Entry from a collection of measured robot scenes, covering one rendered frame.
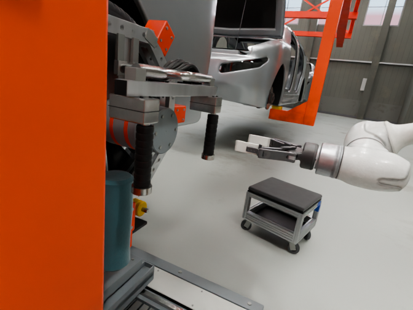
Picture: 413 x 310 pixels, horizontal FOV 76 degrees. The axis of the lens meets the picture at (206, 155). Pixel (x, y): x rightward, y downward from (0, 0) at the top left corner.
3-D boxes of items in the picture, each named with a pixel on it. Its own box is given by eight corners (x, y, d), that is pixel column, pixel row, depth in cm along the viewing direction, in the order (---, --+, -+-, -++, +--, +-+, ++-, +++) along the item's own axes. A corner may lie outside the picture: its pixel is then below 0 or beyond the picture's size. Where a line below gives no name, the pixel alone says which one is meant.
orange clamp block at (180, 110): (157, 121, 105) (169, 119, 113) (174, 124, 102) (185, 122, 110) (158, 103, 103) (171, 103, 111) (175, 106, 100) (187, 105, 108)
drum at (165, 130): (123, 137, 88) (125, 94, 84) (177, 151, 80) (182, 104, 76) (88, 144, 75) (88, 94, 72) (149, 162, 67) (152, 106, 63)
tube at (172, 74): (163, 80, 90) (165, 47, 87) (214, 87, 83) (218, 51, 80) (128, 76, 75) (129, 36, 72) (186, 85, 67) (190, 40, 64)
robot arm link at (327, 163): (334, 173, 76) (313, 168, 78) (343, 143, 73) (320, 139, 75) (335, 182, 68) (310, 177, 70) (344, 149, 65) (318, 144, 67)
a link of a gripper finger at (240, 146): (258, 155, 73) (257, 155, 72) (235, 149, 76) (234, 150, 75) (260, 144, 72) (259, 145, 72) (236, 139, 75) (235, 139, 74)
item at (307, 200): (238, 228, 189) (246, 185, 180) (262, 213, 216) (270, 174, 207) (294, 259, 163) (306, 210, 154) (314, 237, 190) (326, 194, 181)
